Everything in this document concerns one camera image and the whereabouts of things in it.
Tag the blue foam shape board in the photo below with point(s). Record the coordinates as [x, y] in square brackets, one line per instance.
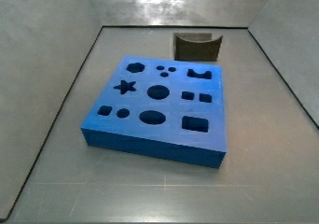
[161, 109]

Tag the black curved bracket stand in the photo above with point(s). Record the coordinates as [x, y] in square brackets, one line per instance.
[196, 47]

